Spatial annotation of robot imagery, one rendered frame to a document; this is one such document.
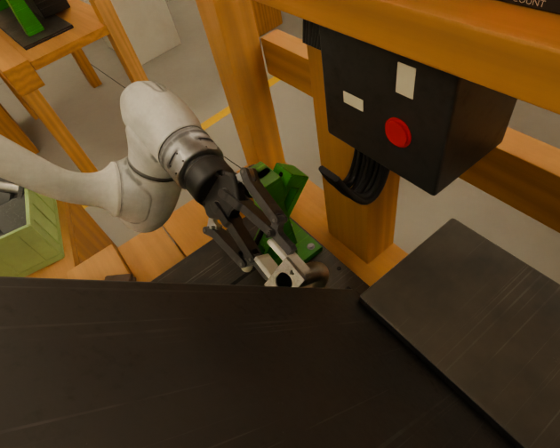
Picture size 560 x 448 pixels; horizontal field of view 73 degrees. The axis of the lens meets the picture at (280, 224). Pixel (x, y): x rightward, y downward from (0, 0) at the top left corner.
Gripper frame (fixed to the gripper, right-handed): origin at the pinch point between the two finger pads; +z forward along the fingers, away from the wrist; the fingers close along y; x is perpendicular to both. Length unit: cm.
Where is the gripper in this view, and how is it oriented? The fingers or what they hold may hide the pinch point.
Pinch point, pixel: (283, 266)
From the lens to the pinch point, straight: 53.0
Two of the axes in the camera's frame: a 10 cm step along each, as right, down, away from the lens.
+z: 6.2, 7.0, -3.6
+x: 5.7, -0.8, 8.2
